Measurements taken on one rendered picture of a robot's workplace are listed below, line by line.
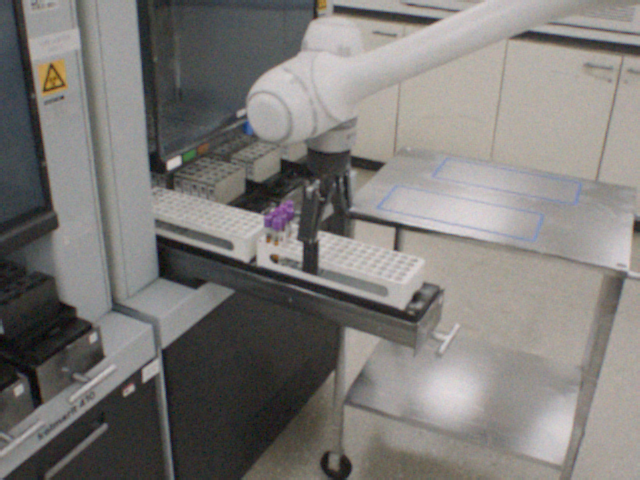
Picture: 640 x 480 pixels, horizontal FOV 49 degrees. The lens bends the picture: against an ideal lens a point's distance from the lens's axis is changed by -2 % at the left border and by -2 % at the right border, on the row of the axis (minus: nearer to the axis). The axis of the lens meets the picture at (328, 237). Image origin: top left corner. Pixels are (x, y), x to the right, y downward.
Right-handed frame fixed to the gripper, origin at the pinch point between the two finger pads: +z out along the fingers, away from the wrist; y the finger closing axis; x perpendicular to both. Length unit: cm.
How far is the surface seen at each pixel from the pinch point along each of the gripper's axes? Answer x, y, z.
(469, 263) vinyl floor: 11, 161, 87
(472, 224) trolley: -18.6, 32.3, 3.7
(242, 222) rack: 18.2, 0.5, -0.5
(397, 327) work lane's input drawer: -17.9, -6.8, 6.6
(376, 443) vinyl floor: 2, 44, 86
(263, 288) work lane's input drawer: 8.9, -6.7, 7.6
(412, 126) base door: 67, 229, 56
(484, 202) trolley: -17.6, 44.7, 3.8
